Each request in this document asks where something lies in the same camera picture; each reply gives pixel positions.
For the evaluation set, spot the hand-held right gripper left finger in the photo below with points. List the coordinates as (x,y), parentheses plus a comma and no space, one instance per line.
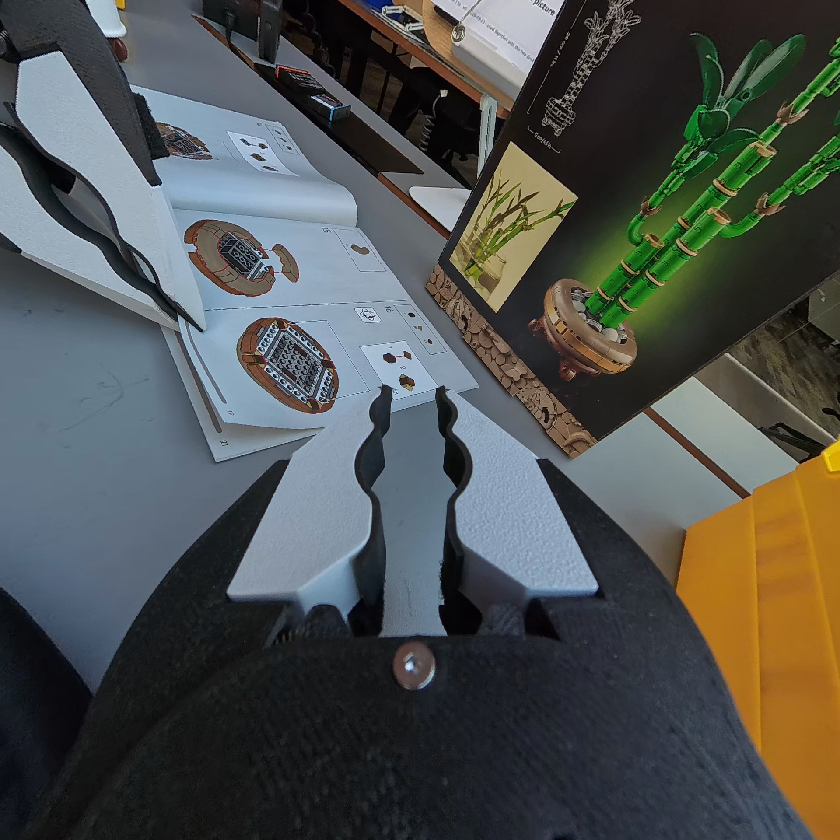
(308,531)

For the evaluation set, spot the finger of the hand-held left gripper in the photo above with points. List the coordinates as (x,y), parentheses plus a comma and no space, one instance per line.
(85,131)
(46,236)

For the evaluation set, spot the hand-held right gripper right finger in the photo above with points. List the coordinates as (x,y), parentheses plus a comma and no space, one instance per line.
(518,531)

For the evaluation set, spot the lego instruction booklet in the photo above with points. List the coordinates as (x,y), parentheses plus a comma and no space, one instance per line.
(328,282)

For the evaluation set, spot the black lego set box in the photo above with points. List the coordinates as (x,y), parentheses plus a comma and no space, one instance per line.
(656,197)

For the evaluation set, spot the white rounded object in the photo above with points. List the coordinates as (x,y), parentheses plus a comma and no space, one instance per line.
(105,16)

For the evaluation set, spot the black desktop device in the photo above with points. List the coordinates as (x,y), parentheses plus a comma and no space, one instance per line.
(239,23)

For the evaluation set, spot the small black orange box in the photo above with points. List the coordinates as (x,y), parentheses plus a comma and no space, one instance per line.
(298,77)

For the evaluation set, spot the small black blue box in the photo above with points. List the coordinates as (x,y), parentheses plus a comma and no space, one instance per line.
(330,107)

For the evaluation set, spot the yellow plastic bin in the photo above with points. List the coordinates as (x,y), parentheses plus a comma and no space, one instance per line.
(774,623)

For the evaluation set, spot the black padded cushion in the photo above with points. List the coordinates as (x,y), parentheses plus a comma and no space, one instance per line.
(33,709)

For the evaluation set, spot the black office chair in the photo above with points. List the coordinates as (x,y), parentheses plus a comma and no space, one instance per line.
(433,111)

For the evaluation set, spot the white table leg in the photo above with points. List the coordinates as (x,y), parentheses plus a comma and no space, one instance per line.
(489,131)

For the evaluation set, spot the white paper sign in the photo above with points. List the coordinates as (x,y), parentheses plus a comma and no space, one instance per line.
(499,29)

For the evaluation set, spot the white rounded base plate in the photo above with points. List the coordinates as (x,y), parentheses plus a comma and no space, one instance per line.
(441,205)

